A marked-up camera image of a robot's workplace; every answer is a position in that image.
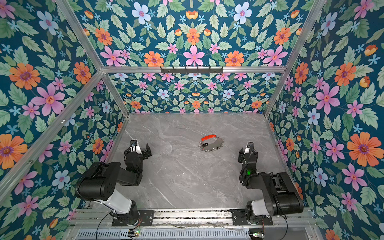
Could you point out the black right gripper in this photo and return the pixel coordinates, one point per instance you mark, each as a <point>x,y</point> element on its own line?
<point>241,157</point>

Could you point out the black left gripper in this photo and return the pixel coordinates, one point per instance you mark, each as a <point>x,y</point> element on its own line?
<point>143,156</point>

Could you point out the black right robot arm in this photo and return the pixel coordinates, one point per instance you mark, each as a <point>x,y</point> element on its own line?
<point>280,196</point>

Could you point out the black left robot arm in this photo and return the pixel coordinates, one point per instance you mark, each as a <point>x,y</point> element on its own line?
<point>98,183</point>

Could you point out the aluminium horizontal back bar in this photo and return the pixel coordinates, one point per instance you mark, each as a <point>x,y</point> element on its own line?
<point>262,69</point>

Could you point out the aluminium left side bar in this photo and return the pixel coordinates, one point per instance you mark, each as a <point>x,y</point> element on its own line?
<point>12,178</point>

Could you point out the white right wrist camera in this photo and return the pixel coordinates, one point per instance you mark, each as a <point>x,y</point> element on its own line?
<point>248,150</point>

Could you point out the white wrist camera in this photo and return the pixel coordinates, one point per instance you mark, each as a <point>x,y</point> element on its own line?
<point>134,147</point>
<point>248,150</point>

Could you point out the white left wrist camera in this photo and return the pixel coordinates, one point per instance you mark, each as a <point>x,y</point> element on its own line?
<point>134,147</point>

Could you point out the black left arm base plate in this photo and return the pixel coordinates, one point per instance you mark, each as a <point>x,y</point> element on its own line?
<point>135,217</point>

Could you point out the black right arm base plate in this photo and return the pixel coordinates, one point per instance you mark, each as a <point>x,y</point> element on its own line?
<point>242,217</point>

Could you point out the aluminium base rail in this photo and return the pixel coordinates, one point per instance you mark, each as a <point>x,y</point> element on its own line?
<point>178,218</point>

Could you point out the white perforated cable tray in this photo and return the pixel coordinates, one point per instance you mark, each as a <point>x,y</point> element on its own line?
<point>164,234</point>

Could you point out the aluminium corner post right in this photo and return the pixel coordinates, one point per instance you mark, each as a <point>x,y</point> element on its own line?
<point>312,17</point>

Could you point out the aluminium corner post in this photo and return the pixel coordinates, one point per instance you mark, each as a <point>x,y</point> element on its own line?
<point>312,17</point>
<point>78,30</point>

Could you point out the aluminium corner post left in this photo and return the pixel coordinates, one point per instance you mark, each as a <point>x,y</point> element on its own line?
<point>78,30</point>

